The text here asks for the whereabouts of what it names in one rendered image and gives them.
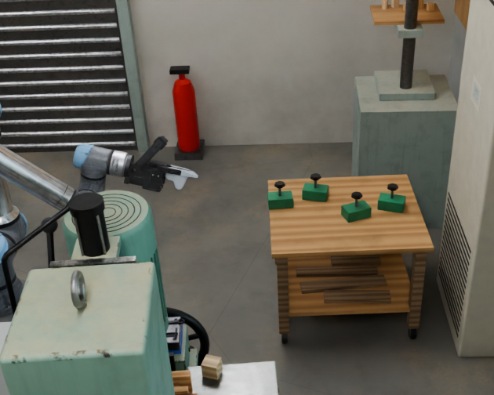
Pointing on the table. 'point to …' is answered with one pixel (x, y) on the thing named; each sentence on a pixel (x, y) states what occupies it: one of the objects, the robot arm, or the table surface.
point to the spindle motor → (126, 231)
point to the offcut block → (212, 367)
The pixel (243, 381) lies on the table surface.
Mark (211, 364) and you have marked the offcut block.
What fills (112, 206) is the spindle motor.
